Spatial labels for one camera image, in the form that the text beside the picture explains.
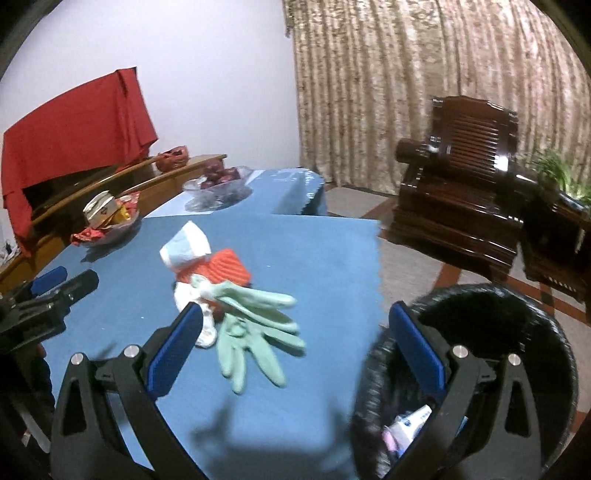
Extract beige patterned paper box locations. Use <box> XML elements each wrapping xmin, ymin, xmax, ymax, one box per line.
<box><xmin>83</xmin><ymin>191</ymin><xmax>122</xmax><ymax>228</ymax></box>

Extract orange knitted scrubber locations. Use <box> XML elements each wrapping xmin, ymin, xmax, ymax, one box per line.
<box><xmin>178</xmin><ymin>249</ymin><xmax>253</xmax><ymax>288</ymax></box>

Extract dark wooden armchair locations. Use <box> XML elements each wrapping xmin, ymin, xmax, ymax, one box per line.
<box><xmin>385</xmin><ymin>95</ymin><xmax>539</xmax><ymax>282</ymax></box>

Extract glass fruit bowl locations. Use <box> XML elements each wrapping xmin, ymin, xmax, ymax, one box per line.
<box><xmin>182</xmin><ymin>166</ymin><xmax>254</xmax><ymax>205</ymax></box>

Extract orange and white gloves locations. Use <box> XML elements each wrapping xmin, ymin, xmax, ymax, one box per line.
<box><xmin>174</xmin><ymin>276</ymin><xmax>218</xmax><ymax>348</ymax></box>

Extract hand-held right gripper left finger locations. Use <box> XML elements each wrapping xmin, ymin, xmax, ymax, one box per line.
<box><xmin>51</xmin><ymin>302</ymin><xmax>206</xmax><ymax>480</ymax></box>

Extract red basket on cabinet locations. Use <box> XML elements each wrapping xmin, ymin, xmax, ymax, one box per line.
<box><xmin>156</xmin><ymin>145</ymin><xmax>190</xmax><ymax>173</ymax></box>

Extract black lined trash bin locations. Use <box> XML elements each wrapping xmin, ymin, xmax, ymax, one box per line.
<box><xmin>352</xmin><ymin>284</ymin><xmax>580</xmax><ymax>480</ymax></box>

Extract beige patterned curtain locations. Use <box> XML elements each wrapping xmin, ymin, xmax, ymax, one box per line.
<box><xmin>283</xmin><ymin>0</ymin><xmax>591</xmax><ymax>205</ymax></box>

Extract blue white small carton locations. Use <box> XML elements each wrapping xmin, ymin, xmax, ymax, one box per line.
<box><xmin>392</xmin><ymin>405</ymin><xmax>434</xmax><ymax>437</ymax></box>

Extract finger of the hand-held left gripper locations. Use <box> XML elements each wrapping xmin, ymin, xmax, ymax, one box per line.
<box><xmin>18</xmin><ymin>270</ymin><xmax>100</xmax><ymax>337</ymax></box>
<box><xmin>9</xmin><ymin>265</ymin><xmax>69</xmax><ymax>302</ymax></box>

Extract wooden cabinet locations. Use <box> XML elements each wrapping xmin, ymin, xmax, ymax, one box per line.
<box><xmin>0</xmin><ymin>154</ymin><xmax>228</xmax><ymax>296</ymax></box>

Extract glass snack bowl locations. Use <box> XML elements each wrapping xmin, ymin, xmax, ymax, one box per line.
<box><xmin>71</xmin><ymin>208</ymin><xmax>142</xmax><ymax>248</ymax></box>

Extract black television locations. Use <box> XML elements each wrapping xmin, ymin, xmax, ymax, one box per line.
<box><xmin>23</xmin><ymin>162</ymin><xmax>155</xmax><ymax>219</ymax></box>

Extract light blue patterned tablecloth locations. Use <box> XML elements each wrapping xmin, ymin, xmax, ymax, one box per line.
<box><xmin>148</xmin><ymin>167</ymin><xmax>328</xmax><ymax>217</ymax></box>

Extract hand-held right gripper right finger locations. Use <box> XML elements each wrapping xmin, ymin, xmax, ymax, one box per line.
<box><xmin>389</xmin><ymin>302</ymin><xmax>542</xmax><ymax>480</ymax></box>

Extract red cloth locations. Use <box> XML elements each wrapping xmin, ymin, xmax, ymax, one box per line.
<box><xmin>2</xmin><ymin>68</ymin><xmax>158</xmax><ymax>257</ymax></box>

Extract red candy wrapper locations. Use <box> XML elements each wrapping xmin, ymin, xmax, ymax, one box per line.
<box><xmin>70</xmin><ymin>228</ymin><xmax>110</xmax><ymax>246</ymax></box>

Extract green potted plant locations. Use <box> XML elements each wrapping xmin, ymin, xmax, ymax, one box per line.
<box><xmin>531</xmin><ymin>148</ymin><xmax>591</xmax><ymax>209</ymax></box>

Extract dark wooden side table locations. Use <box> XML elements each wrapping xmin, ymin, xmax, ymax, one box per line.
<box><xmin>519</xmin><ymin>185</ymin><xmax>591</xmax><ymax>304</ymax></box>

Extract pink packet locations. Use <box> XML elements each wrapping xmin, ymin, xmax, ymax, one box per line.
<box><xmin>382</xmin><ymin>427</ymin><xmax>403</xmax><ymax>459</ymax></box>

